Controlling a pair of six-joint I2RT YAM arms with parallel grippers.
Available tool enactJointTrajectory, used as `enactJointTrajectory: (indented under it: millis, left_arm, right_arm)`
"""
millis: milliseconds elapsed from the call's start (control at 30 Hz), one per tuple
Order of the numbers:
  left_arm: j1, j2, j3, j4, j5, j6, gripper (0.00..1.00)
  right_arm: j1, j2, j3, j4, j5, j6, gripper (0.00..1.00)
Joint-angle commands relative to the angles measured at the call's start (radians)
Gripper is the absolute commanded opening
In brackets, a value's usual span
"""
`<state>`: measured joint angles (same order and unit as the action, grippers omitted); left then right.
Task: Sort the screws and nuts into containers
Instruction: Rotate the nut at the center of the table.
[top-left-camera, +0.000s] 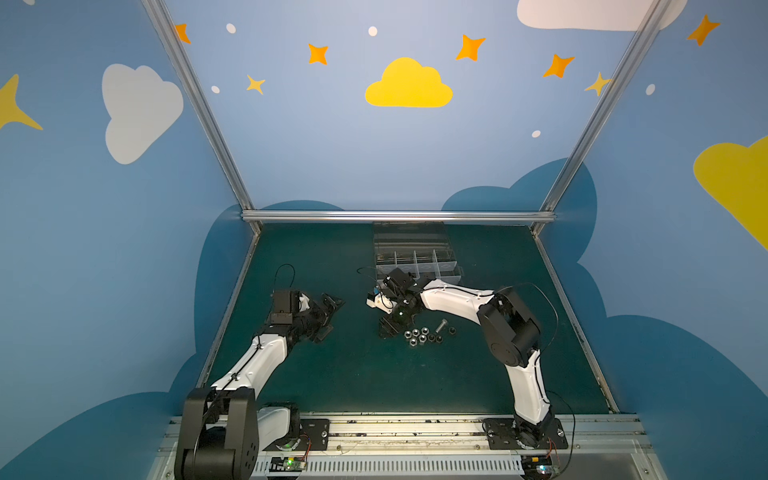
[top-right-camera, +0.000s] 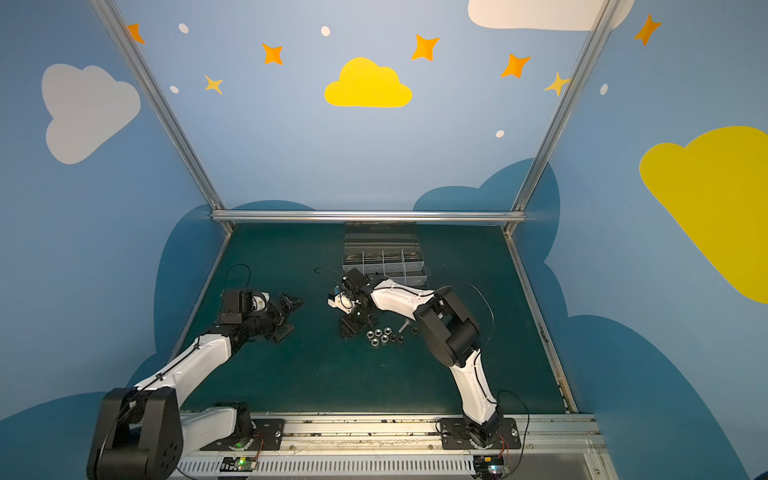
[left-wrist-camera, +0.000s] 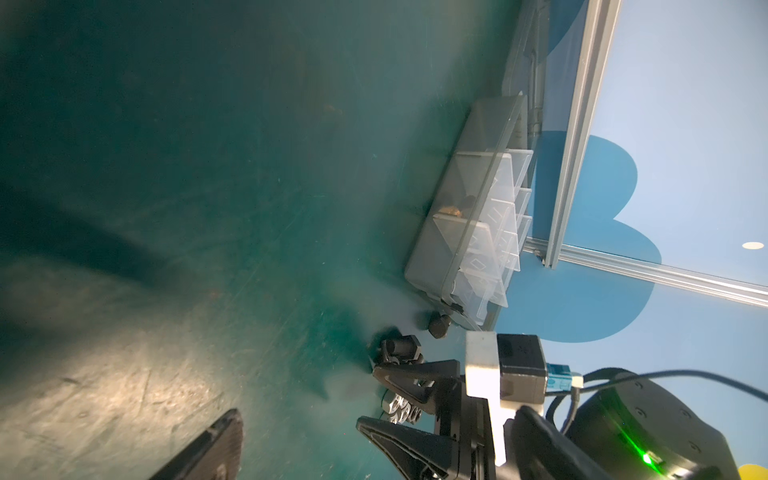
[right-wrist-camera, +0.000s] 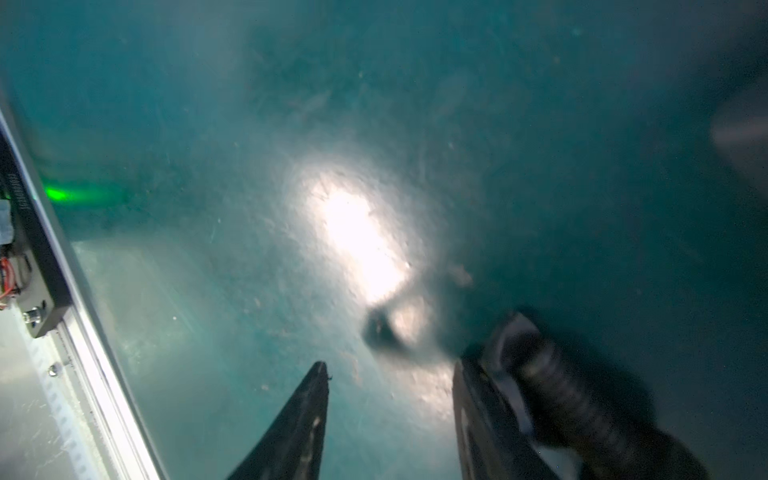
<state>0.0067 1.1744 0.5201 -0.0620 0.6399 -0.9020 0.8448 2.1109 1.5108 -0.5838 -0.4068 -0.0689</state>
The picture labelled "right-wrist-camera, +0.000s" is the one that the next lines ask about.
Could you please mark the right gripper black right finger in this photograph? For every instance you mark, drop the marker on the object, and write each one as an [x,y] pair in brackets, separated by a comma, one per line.
[490,443]

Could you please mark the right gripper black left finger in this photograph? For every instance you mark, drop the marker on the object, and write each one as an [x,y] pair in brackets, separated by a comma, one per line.
[292,446]

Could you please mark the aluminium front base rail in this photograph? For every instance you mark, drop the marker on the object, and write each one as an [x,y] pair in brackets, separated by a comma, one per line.
[108,403]

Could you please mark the black bolt with head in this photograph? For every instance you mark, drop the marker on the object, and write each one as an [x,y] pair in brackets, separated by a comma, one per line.
[556,406]

